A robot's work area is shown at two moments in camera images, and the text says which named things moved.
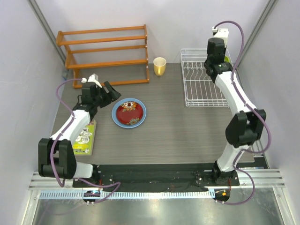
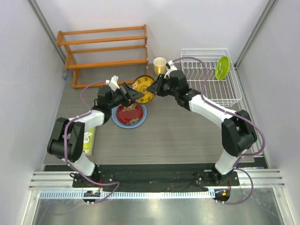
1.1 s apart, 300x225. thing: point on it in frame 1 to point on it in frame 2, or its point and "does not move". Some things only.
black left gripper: [113, 94] to [132, 94]
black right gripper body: [206, 63] to [171, 88]
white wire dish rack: [200, 90] does not move
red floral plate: [130, 112] does not move
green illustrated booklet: [84, 145] does not move
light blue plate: [114, 109] does not move
